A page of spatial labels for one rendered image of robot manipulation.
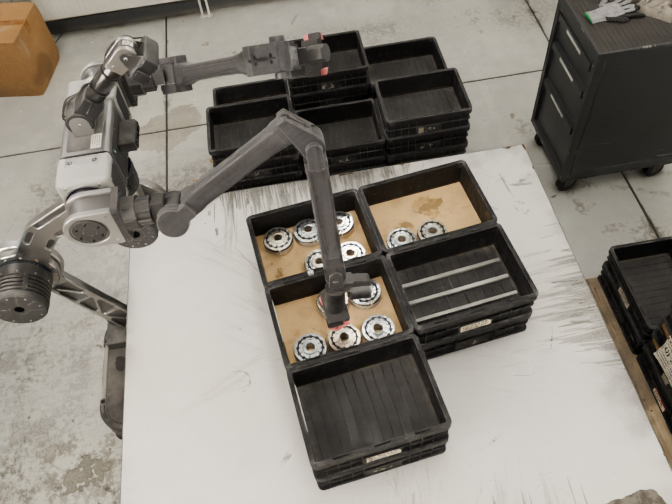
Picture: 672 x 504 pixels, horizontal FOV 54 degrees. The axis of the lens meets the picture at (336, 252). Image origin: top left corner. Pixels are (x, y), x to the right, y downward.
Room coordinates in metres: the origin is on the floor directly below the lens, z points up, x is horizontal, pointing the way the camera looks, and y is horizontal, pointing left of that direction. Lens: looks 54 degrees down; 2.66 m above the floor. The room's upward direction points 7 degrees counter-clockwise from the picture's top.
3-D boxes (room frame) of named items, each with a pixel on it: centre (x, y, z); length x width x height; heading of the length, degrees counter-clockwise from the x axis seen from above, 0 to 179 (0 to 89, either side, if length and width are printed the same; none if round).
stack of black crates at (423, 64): (2.72, -0.46, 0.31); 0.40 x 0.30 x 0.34; 93
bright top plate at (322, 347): (0.95, 0.11, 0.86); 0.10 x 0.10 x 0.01
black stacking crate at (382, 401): (0.74, -0.04, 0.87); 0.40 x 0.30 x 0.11; 100
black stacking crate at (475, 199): (1.40, -0.32, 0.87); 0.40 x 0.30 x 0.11; 100
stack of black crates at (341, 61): (2.70, -0.06, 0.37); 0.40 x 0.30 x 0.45; 93
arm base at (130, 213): (1.07, 0.47, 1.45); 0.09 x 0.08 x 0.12; 3
